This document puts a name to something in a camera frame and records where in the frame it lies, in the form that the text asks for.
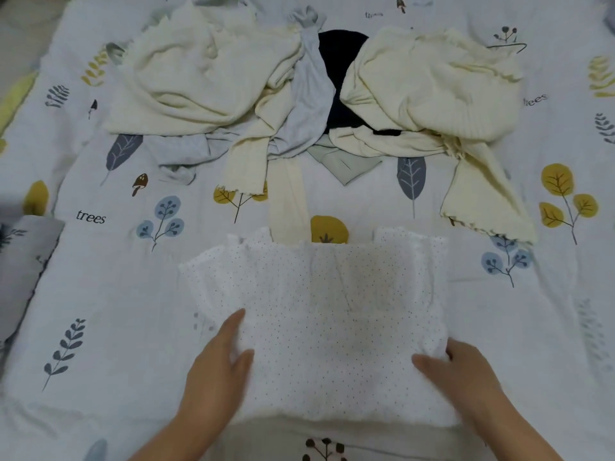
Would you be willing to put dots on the person's left hand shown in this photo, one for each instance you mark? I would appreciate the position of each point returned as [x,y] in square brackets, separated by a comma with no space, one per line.
[216,381]

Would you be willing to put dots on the person's right hand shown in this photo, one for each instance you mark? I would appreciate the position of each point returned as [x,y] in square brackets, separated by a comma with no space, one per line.
[468,379]

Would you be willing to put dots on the bed with leaf print bedding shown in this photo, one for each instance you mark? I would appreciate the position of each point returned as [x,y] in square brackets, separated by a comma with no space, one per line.
[538,321]

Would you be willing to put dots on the white dotted blouse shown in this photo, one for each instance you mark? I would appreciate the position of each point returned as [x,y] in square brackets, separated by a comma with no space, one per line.
[336,312]

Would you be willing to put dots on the sage green zip jacket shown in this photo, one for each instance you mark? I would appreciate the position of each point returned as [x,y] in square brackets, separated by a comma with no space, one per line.
[351,166]

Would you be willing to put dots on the grey Chip n Dale shirt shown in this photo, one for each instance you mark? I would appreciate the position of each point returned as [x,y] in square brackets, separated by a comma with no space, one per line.
[307,100]

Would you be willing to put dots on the black garment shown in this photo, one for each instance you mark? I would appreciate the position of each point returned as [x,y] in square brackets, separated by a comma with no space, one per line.
[341,67]

